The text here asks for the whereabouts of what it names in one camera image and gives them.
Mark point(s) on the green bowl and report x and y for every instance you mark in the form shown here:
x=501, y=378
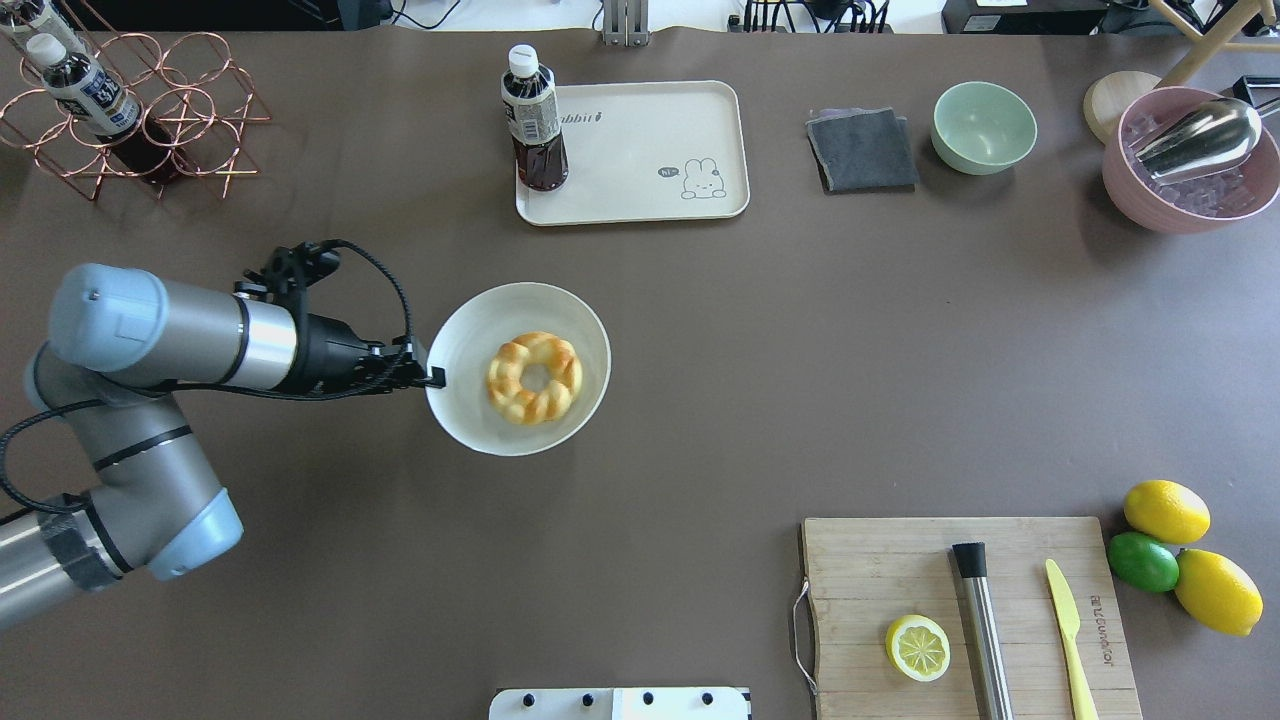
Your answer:
x=979, y=128

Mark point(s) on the aluminium frame post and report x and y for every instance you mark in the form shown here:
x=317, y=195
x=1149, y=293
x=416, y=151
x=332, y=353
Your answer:
x=625, y=23

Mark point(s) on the steel ice scoop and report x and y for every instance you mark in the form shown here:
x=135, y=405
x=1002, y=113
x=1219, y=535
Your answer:
x=1217, y=135

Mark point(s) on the yellow plastic knife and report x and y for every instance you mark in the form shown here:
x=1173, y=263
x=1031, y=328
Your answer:
x=1069, y=623

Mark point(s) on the wooden cutting board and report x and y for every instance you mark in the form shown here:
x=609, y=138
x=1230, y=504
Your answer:
x=863, y=573

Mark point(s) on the grey folded cloth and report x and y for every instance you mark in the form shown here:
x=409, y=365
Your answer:
x=862, y=149

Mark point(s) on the yellow lemon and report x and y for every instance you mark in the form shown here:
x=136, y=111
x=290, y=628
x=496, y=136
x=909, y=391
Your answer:
x=1218, y=593
x=1167, y=511

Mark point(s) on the copper wire bottle rack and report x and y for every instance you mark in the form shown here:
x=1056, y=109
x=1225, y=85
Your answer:
x=195, y=106

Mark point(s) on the yellow lemon near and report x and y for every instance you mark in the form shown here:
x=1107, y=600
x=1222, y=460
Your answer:
x=1218, y=593

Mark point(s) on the green lime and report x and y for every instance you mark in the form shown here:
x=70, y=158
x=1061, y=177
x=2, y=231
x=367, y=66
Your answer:
x=1143, y=562

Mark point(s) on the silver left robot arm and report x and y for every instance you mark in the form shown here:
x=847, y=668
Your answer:
x=122, y=343

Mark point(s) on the yellow lemon far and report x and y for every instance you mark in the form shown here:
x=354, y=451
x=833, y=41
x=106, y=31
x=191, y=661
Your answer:
x=1167, y=511

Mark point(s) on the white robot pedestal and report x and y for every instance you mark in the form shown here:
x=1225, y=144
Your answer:
x=644, y=702

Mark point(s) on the white round plate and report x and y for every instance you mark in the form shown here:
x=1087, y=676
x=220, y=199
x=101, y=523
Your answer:
x=473, y=334

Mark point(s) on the cream rabbit tray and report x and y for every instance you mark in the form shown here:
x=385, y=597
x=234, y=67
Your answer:
x=646, y=152

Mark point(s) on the bottle in rack upper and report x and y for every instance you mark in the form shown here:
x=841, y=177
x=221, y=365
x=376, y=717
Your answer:
x=87, y=92

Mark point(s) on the dark drink bottle on tray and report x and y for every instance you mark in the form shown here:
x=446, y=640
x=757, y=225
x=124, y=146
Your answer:
x=528, y=93

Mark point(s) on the pink bowl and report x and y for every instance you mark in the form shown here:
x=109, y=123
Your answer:
x=1194, y=206

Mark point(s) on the wooden mug tree stand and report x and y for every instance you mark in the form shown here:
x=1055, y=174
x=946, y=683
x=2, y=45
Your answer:
x=1110, y=96

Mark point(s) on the bottle in rack front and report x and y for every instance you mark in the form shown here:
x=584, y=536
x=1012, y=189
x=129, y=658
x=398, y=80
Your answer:
x=22, y=20

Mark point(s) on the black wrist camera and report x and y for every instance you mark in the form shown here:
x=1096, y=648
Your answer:
x=288, y=273

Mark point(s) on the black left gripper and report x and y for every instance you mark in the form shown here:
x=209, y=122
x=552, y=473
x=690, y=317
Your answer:
x=328, y=352

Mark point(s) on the steel muddler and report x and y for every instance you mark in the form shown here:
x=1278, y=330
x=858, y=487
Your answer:
x=988, y=664

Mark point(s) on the braided golden donut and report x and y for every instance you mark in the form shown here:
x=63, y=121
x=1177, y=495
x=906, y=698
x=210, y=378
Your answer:
x=534, y=378

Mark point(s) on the half lemon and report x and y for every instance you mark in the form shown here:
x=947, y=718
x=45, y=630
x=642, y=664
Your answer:
x=918, y=647

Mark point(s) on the bottle in rack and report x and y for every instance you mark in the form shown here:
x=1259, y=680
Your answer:
x=22, y=20
x=87, y=92

